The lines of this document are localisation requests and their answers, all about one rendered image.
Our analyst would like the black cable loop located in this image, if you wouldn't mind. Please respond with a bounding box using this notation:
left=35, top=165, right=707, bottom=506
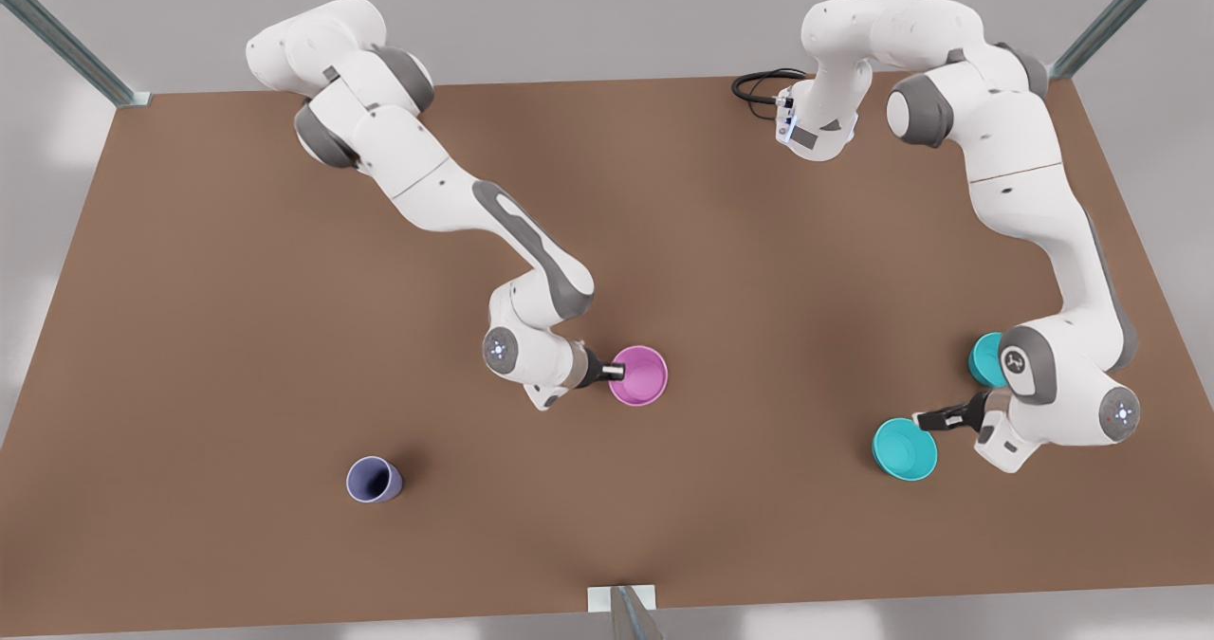
left=731, top=68, right=809, bottom=105

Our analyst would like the lavender cup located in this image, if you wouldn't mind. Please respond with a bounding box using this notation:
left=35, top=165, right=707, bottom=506
left=345, top=456, right=404, bottom=504

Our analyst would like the silver frame post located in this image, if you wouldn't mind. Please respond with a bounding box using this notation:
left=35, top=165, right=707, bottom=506
left=587, top=584, right=665, bottom=640
left=1047, top=0, right=1190, bottom=82
left=0, top=0, right=153, bottom=108

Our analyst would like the teal blue bowl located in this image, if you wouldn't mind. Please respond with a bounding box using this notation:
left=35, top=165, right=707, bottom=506
left=872, top=417, right=939, bottom=482
left=968, top=332, right=1008, bottom=389

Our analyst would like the pink bowl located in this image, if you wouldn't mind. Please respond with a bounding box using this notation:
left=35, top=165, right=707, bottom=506
left=608, top=345, right=669, bottom=407

